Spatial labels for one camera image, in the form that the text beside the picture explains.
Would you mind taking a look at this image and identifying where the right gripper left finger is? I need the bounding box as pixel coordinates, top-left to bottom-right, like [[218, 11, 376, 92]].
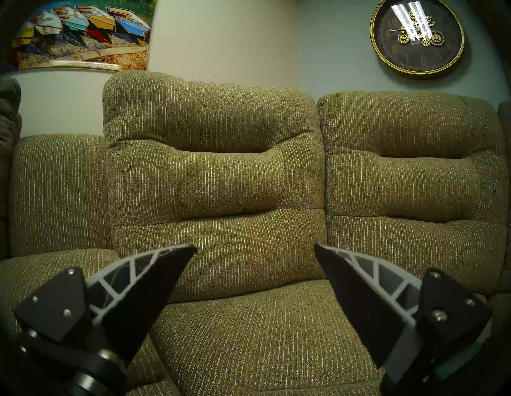
[[12, 244, 198, 363]]

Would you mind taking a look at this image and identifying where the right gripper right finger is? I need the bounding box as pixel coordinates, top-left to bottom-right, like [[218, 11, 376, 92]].
[[315, 242, 491, 383]]

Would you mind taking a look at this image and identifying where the olive green fabric sofa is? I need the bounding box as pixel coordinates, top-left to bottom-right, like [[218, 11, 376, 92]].
[[0, 71, 511, 396]]

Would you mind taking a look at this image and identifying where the colourful boats wall picture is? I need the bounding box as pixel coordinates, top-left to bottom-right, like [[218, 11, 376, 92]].
[[8, 0, 158, 72]]

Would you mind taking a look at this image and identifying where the black gold-rimmed wall clock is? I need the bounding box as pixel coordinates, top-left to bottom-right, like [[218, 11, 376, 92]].
[[370, 0, 465, 76]]

